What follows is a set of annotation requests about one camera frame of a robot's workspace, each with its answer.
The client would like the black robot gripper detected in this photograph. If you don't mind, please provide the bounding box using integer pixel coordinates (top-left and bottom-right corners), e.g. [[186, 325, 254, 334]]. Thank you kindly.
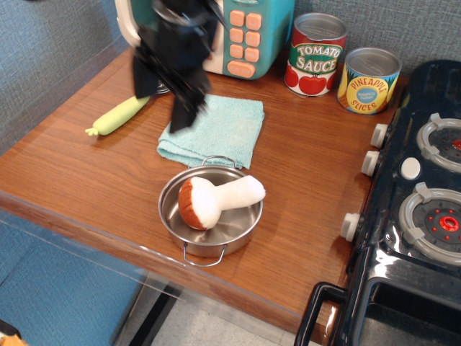
[[133, 6, 220, 133]]

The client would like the spoon with green handle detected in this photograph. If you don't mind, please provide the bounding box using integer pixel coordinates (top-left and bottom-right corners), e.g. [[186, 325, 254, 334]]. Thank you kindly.
[[85, 96, 151, 136]]

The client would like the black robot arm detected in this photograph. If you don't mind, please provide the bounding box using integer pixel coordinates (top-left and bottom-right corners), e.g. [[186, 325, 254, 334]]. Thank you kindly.
[[133, 1, 225, 133]]

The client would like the light blue folded cloth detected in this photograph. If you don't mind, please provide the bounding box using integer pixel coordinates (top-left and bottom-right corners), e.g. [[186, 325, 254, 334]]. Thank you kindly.
[[157, 94, 265, 169]]

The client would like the toy microwave oven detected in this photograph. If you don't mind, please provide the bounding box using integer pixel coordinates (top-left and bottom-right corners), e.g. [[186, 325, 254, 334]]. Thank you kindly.
[[115, 1, 295, 80]]

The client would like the plush mushroom toy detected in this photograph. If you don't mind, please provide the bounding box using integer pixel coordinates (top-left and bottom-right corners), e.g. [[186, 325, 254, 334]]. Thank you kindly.
[[178, 175, 266, 231]]

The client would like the small steel pot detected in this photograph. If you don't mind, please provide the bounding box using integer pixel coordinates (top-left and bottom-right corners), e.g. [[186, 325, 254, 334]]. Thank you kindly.
[[158, 161, 263, 267]]

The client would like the tomato sauce can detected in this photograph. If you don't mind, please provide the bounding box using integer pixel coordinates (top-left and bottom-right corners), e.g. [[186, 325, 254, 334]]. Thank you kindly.
[[285, 12, 348, 97]]

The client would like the pineapple slices can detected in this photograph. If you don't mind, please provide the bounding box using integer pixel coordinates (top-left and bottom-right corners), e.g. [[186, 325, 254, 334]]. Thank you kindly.
[[337, 47, 402, 115]]

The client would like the black toy stove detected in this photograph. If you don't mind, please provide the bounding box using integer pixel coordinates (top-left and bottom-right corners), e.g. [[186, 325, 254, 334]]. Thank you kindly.
[[295, 60, 460, 345]]

